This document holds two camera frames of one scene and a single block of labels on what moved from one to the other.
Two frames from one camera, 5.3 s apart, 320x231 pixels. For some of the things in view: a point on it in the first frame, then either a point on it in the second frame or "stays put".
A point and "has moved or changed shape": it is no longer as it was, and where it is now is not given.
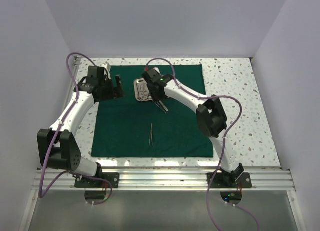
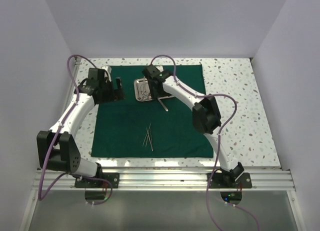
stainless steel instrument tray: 142,92 stays put
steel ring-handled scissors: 143,92 stays put
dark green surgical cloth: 124,127 stays put
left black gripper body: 108,92 stays put
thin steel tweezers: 151,136 has moved or changed shape
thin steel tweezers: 162,106 → 146,134
